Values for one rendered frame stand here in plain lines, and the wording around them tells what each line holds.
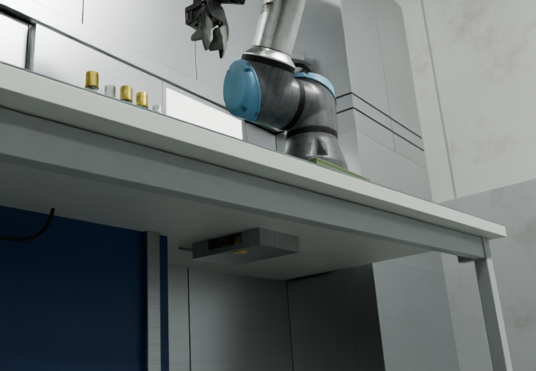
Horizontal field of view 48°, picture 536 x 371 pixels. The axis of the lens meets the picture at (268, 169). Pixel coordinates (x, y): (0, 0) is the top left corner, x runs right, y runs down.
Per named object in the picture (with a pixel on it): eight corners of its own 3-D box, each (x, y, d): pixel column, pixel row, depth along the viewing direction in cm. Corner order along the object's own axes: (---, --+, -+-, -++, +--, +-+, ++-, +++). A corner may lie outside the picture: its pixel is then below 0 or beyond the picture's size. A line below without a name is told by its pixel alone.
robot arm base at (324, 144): (362, 179, 131) (359, 136, 134) (320, 160, 120) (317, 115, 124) (307, 194, 140) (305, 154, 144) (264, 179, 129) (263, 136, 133)
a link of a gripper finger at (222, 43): (214, 65, 163) (208, 33, 164) (231, 58, 160) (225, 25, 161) (207, 64, 160) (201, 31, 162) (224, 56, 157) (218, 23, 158)
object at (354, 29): (357, 187, 306) (339, 33, 334) (427, 169, 285) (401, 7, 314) (277, 154, 252) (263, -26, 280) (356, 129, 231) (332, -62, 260)
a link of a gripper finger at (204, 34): (193, 57, 156) (197, 29, 161) (210, 49, 153) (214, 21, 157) (184, 49, 154) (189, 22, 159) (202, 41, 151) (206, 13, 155)
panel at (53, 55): (242, 203, 224) (238, 120, 235) (249, 202, 223) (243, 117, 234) (21, 143, 155) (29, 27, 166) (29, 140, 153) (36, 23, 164)
